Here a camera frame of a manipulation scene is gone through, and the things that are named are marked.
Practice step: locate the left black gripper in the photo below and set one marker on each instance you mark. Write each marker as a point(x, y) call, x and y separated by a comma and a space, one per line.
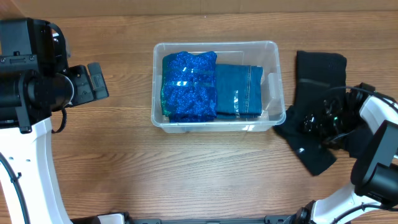
point(87, 92)

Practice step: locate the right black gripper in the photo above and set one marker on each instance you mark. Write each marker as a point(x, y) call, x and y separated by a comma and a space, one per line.
point(325, 118)

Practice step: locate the small black garment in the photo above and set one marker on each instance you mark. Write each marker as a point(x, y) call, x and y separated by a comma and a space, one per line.
point(308, 149)

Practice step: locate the blue sequin cloth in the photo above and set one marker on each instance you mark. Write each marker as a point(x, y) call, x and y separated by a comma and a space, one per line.
point(188, 92)

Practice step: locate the blue denim jeans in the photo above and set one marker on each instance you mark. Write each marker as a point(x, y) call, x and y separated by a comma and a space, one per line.
point(238, 91)

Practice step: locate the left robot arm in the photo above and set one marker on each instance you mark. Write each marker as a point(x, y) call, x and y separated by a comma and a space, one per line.
point(37, 81)

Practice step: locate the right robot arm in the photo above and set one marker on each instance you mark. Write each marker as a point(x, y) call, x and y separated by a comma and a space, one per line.
point(373, 183)

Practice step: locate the black folded garment right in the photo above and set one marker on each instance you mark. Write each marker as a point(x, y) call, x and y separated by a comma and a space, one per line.
point(356, 142)

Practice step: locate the large black folded garment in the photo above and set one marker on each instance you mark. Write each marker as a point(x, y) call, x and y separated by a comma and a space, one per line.
point(316, 72)

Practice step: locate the clear plastic storage bin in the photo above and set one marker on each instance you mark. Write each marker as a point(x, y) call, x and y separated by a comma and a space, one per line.
point(263, 53)

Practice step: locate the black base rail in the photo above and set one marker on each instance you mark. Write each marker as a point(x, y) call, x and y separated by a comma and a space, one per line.
point(125, 218)

